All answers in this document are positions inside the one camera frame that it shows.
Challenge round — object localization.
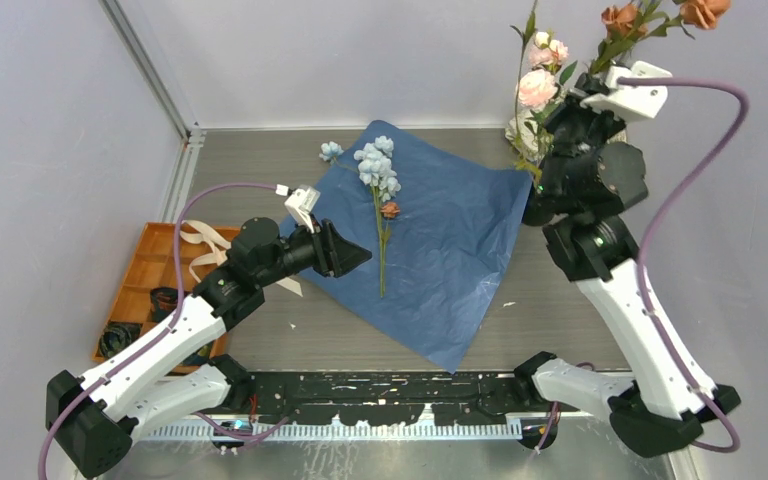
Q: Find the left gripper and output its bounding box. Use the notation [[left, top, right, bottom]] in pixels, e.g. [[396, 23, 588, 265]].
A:
[[256, 212, 371, 288]]

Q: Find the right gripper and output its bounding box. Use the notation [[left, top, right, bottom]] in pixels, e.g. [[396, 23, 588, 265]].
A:
[[530, 71, 623, 203]]

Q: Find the blue hydrangea flower stem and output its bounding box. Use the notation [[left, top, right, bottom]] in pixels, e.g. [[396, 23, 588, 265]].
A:
[[353, 136, 402, 298]]

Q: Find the pink rose flower stem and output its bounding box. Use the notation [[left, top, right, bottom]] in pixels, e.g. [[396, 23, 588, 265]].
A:
[[513, 30, 578, 166]]

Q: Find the blue paper flower bouquet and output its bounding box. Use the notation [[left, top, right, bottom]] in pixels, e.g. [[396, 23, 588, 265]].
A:
[[276, 120, 531, 373]]

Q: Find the cream ribbon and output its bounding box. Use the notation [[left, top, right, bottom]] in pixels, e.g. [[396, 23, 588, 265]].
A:
[[179, 220, 231, 282]]

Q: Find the orange rose flower stem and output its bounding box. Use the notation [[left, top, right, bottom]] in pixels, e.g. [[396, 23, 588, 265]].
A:
[[508, 0, 733, 183]]

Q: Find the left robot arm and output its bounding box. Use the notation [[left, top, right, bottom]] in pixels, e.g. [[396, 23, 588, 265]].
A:
[[46, 217, 372, 478]]

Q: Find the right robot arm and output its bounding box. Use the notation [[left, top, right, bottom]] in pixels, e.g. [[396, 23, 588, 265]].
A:
[[514, 61, 741, 458]]

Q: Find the black vase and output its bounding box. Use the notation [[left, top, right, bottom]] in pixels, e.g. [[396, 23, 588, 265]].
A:
[[522, 190, 555, 227]]

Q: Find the patterned cream cloth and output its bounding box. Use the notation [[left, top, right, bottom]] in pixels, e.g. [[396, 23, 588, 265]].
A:
[[505, 110, 553, 165]]

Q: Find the small blue flower sprig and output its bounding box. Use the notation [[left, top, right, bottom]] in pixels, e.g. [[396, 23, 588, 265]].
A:
[[319, 141, 357, 173]]

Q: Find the rolled dark item middle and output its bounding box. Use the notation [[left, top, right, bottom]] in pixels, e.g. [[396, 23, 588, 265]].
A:
[[149, 287, 179, 323]]

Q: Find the rolled dark item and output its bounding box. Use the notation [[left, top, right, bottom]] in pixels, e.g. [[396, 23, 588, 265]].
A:
[[149, 287, 179, 323], [98, 322, 141, 359]]

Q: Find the orange wooden tray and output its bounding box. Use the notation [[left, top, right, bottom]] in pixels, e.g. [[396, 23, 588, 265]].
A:
[[93, 223, 238, 363]]

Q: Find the rolled dark item front left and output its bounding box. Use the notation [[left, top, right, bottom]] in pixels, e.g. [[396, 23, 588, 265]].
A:
[[98, 322, 141, 359]]

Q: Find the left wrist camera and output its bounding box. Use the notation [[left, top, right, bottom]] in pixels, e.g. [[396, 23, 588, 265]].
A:
[[275, 184, 321, 233]]

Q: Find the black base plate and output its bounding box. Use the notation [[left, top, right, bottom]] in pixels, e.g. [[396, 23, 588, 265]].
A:
[[202, 371, 550, 427]]

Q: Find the aluminium rail frame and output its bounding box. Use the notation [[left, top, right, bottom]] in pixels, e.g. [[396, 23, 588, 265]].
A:
[[82, 129, 697, 480]]

